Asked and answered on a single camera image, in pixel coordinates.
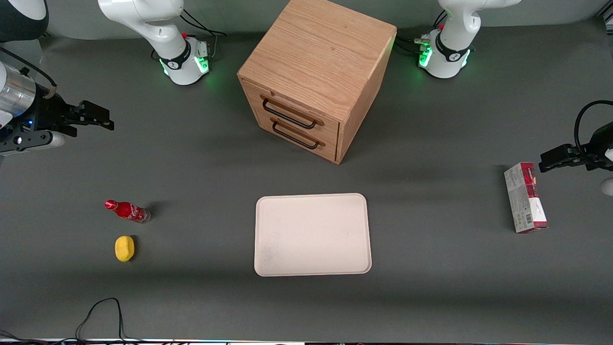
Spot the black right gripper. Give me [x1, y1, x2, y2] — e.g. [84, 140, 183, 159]
[22, 95, 115, 138]

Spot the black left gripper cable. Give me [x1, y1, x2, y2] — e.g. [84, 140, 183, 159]
[574, 100, 613, 155]

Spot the black left base cable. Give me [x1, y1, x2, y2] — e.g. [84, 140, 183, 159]
[397, 10, 449, 57]

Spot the black right base cable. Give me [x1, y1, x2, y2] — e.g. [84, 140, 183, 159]
[180, 7, 227, 60]

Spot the yellow lemon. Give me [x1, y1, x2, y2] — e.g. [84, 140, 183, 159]
[114, 235, 136, 263]

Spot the wooden drawer front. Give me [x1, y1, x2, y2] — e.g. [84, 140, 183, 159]
[241, 79, 341, 144]
[253, 106, 341, 164]

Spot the cream rectangular tray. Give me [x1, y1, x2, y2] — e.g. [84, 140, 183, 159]
[254, 193, 373, 277]

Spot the black metal drawer handle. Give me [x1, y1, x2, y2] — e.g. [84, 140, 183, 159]
[271, 118, 326, 150]
[261, 96, 325, 130]

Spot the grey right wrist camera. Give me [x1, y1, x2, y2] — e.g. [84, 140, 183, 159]
[0, 130, 66, 155]

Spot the wooden drawer cabinet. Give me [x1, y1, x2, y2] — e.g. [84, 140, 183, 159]
[237, 0, 397, 165]

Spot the red and white carton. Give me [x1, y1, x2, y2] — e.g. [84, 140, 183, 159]
[503, 161, 549, 234]

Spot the black base cable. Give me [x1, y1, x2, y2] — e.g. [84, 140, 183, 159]
[397, 10, 449, 57]
[180, 7, 227, 60]

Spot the red coke bottle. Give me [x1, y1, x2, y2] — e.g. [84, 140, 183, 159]
[104, 199, 152, 224]

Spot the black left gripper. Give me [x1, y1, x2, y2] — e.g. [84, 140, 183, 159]
[539, 121, 613, 173]

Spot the black looped table cable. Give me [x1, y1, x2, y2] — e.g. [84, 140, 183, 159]
[74, 297, 144, 345]

